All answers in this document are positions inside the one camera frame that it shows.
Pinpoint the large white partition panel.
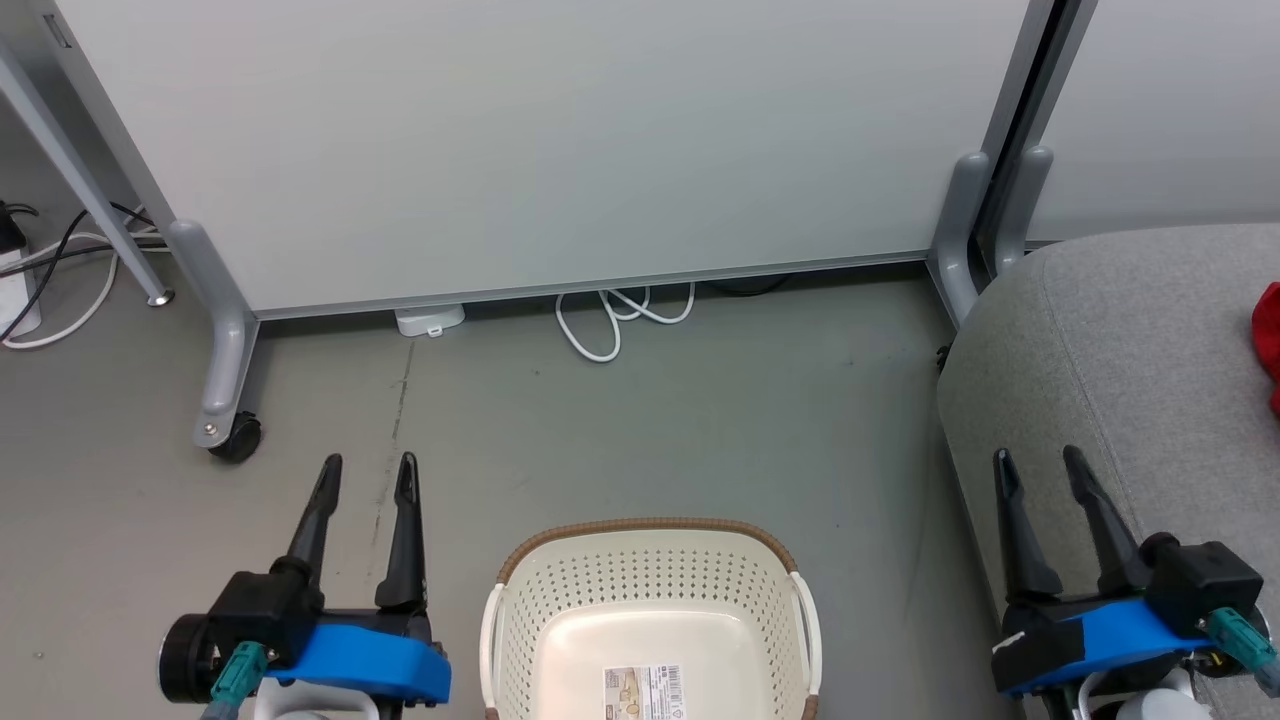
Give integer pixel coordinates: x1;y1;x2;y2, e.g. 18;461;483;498
25;0;1069;322

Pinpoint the grey partition foot with caster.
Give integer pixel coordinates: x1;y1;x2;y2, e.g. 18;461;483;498
167;219;262;449

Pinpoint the looped white cable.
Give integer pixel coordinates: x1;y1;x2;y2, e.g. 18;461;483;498
555;282;697;364

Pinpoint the black floor cable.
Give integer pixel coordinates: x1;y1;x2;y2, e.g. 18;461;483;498
0;202;161;342

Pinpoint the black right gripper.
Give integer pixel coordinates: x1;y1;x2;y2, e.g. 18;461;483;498
989;444;1265;698

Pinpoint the teal cable connector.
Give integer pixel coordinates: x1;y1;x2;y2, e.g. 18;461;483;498
199;641;270;720
1204;607;1280;698

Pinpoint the grey metal table leg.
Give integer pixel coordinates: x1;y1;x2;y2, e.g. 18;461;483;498
0;38;175;307

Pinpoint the grey fabric sofa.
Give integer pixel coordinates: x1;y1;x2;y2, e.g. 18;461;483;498
936;221;1280;720

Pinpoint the narrow white partition panel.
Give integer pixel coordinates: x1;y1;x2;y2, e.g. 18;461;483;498
1024;0;1280;244

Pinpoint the white floor cable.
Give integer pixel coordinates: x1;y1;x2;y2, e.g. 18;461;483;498
0;230;167;352

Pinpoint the teal right cable connector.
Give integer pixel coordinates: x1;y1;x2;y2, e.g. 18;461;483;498
1204;607;1280;698

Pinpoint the red basketball jersey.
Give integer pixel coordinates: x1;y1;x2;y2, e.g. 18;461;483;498
1251;281;1280;417

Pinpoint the white power adapter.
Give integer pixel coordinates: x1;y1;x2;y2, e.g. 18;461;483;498
394;302;467;340

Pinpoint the cream perforated laundry basket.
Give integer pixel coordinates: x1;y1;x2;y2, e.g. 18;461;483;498
477;516;824;720

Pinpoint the printed basket label sticker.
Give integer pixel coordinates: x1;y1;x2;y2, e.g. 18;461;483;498
602;664;684;720

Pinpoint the white power strip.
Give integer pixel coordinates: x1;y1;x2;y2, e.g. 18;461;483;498
0;245;44;337

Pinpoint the teal left cable connector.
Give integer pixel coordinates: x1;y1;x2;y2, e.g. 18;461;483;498
199;641;270;720

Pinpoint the black cable under panel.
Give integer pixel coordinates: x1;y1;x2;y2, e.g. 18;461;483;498
698;274;793;299

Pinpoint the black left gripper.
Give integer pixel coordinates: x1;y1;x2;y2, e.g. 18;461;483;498
157;451;434;707

